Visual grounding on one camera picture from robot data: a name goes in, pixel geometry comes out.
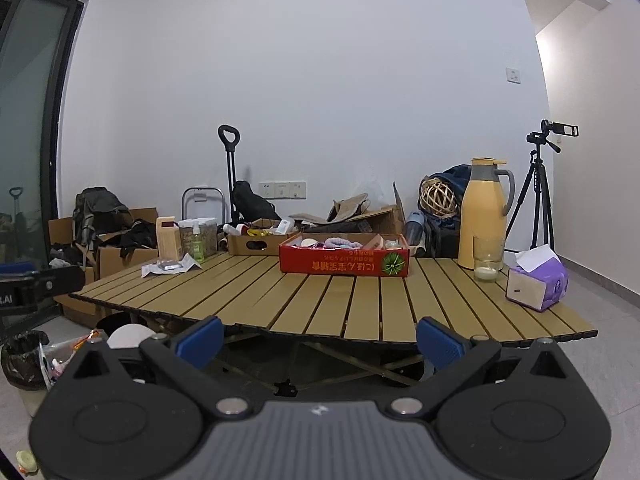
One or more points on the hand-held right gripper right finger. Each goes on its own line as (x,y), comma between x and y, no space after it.
(442,342)

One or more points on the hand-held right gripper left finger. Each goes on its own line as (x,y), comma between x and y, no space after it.
(197,342)

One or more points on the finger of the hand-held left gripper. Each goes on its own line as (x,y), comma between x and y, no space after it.
(15,267)
(52,285)

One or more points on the clear plastic bag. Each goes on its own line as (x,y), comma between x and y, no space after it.
(393,245)

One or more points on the red cardboard box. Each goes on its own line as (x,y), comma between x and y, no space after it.
(340,265)

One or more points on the lavender fuzzy towel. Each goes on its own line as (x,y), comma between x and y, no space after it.
(342,243)

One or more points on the trash bin with bag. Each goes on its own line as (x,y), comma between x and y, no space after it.
(20,360)

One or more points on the white round object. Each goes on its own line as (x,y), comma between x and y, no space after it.
(129,337)

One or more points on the clear plastic packets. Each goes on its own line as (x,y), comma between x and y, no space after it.
(187,264)

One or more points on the clear glass cup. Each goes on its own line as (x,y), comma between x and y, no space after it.
(487,273)

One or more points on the dark backpack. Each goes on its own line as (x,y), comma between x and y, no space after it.
(100,205)

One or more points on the green spray bottle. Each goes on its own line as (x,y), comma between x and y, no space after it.
(197,248)

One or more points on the black clothes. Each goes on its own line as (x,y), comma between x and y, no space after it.
(137,235)

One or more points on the black duffel bag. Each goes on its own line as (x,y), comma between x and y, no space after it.
(442,240)

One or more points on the clear grain container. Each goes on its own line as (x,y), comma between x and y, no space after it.
(208,237)

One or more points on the beige carton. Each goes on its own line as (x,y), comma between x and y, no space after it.
(167,240)

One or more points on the white tube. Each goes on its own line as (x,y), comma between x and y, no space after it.
(235,229)

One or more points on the blue bottle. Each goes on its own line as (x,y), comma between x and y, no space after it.
(414,225)

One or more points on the purple tissue box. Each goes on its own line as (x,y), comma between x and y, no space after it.
(550,285)

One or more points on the large open cardboard box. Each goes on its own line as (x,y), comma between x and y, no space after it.
(385,220)

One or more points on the yellow thermos jug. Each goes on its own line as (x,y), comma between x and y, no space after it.
(480,210)

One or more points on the rattan ball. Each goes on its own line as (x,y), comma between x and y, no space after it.
(435,197)

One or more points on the small white box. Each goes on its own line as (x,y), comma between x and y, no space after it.
(286,226)

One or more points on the black trolley bag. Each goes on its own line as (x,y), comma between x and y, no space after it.
(250,202)

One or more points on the dark framed glass door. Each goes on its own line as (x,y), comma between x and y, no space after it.
(30,110)

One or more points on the brown kraft paper bag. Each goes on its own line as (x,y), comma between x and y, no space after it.
(350,207)

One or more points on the black hand trolley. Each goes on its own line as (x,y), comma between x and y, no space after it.
(231,180)

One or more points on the dark blue jacket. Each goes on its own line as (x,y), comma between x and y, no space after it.
(452,175)

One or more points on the black tripod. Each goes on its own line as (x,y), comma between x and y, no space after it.
(536,170)

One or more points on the white metal stool frame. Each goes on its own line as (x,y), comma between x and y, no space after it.
(201,195)

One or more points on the white wall outlet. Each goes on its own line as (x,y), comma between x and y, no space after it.
(266,190)
(298,190)
(282,190)

